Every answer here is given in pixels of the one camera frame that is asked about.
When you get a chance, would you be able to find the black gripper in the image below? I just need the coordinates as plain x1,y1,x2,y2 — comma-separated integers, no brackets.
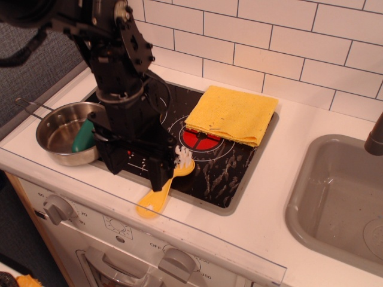
88,95,176,192

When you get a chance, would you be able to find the yellow dish brush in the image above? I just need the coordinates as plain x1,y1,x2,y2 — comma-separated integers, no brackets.
136,145,195,218

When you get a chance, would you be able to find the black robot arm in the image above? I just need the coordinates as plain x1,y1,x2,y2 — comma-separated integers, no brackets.
1,1,176,191

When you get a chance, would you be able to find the green toy vegetable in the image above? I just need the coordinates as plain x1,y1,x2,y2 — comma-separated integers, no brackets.
71,120,95,152

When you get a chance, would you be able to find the black toy stovetop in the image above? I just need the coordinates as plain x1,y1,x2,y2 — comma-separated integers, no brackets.
145,80,278,215

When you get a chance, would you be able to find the stainless steel pot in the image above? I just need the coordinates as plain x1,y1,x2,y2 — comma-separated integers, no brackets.
14,97,105,166

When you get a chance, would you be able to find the grey timer knob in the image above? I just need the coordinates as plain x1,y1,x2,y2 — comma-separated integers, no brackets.
43,195,74,225

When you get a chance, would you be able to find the grey oven knob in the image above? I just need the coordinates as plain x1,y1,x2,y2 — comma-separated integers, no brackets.
158,248,197,283

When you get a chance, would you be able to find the yellow folded cloth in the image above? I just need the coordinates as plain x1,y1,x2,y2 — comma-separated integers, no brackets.
185,86,278,147

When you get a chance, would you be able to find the yellow object bottom corner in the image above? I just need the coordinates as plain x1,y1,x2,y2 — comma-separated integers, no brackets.
16,274,42,287

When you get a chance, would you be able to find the grey sink basin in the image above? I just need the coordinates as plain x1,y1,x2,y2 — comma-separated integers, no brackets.
285,135,382,276

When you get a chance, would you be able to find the grey faucet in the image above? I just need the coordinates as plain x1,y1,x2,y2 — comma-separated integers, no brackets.
364,113,383,156

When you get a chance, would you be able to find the grey oven door handle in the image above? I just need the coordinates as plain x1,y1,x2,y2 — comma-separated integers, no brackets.
83,248,165,286

